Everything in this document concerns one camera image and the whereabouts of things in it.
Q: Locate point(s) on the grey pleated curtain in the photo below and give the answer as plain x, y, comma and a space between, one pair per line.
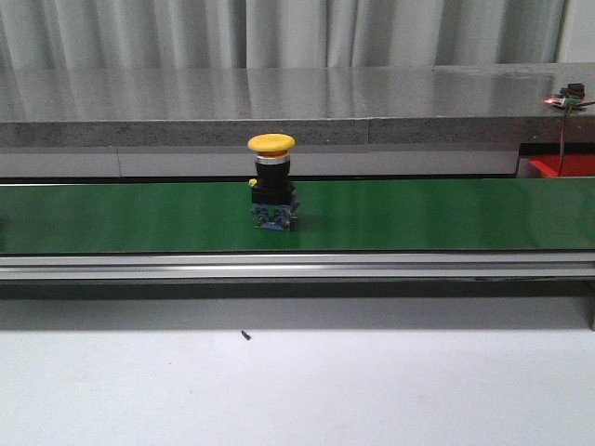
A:
276, 34

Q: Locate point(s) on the white rear conveyor panel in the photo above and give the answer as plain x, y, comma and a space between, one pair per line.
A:
239, 162

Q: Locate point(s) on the yellow mushroom push button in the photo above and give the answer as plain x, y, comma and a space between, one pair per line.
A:
274, 199

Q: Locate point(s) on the red plastic bin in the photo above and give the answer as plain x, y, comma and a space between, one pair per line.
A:
571, 165

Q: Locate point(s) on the green conveyor belt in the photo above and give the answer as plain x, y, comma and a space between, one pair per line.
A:
489, 214

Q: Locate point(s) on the grey stone slab bench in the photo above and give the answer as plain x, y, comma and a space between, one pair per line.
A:
317, 106

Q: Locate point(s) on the aluminium conveyor frame rail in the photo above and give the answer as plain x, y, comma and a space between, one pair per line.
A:
288, 267

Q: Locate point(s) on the small green sensor board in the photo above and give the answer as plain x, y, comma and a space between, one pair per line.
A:
570, 96

